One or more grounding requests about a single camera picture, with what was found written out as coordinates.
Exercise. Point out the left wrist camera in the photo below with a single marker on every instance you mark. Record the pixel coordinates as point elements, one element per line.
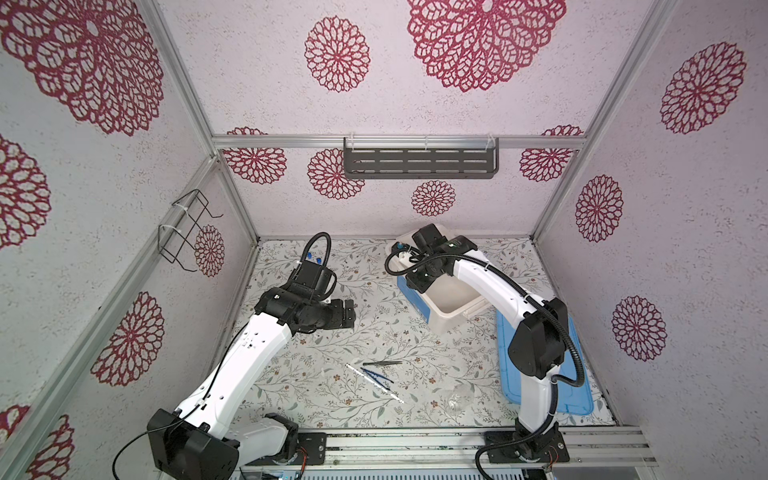
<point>312,280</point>

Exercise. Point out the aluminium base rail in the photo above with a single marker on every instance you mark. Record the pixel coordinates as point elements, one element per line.
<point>446,448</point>

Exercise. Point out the dark grey wall shelf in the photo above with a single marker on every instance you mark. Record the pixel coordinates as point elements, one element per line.
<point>423,163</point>

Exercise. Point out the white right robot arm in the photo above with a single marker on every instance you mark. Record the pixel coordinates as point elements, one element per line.
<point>541,348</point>

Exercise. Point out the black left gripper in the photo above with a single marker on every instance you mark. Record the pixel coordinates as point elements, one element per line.
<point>337,320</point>

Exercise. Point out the white plastic bin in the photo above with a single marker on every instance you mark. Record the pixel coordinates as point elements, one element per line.
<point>447,304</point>

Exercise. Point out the black wire wall rack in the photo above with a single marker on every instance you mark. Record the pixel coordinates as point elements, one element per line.
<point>193,242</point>

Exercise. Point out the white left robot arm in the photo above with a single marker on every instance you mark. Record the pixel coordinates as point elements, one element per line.
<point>240,372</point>

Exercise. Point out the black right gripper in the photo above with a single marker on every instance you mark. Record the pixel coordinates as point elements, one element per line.
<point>413,283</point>

